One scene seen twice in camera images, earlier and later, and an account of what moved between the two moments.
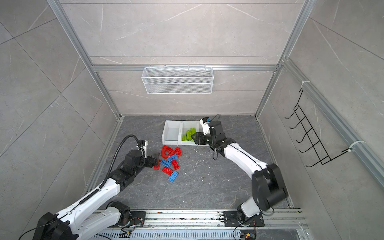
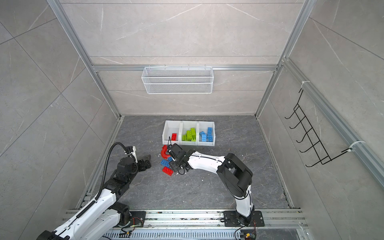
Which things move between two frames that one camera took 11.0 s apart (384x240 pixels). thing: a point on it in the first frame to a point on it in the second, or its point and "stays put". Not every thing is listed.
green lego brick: x=188 y=136 stays put
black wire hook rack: x=324 y=157 stays put
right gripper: x=199 y=139 to x=174 y=166
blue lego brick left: x=165 y=163 stays put
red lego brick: x=167 y=170 stays put
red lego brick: x=157 y=167 to x=174 y=137
